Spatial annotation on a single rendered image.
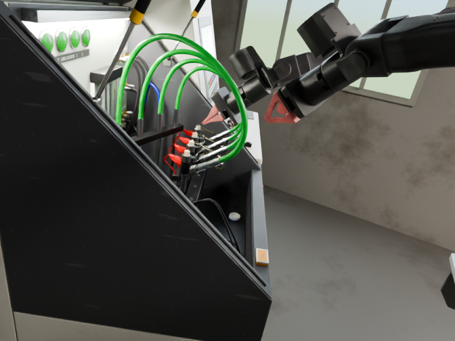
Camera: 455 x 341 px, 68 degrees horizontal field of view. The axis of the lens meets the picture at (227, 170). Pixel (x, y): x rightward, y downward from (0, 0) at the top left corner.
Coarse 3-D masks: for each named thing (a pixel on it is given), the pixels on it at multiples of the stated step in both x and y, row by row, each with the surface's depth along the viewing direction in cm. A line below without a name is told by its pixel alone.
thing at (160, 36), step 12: (156, 36) 79; (168, 36) 78; (180, 36) 77; (132, 60) 85; (216, 60) 75; (120, 84) 89; (228, 84) 75; (120, 96) 90; (240, 96) 76; (120, 108) 92; (240, 108) 76; (120, 120) 94; (240, 144) 79; (228, 156) 82
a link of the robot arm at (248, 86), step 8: (248, 72) 83; (256, 72) 83; (248, 80) 85; (256, 80) 82; (264, 80) 84; (248, 88) 83; (256, 88) 82; (264, 88) 82; (248, 96) 84; (256, 96) 84; (264, 96) 85
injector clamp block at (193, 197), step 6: (198, 174) 114; (204, 174) 118; (174, 180) 108; (180, 180) 109; (192, 180) 110; (198, 180) 110; (204, 180) 125; (192, 186) 106; (198, 186) 107; (192, 192) 103; (198, 192) 103; (192, 198) 99; (198, 198) 105; (198, 204) 111
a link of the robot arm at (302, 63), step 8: (288, 56) 81; (296, 56) 81; (304, 56) 81; (312, 56) 81; (320, 56) 81; (328, 56) 81; (296, 64) 81; (304, 64) 81; (312, 64) 81; (320, 64) 81; (296, 72) 81; (304, 72) 81; (288, 80) 81
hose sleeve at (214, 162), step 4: (212, 160) 84; (216, 160) 83; (200, 164) 86; (204, 164) 85; (208, 164) 85; (212, 164) 84; (216, 164) 84; (196, 168) 87; (200, 168) 86; (204, 168) 86
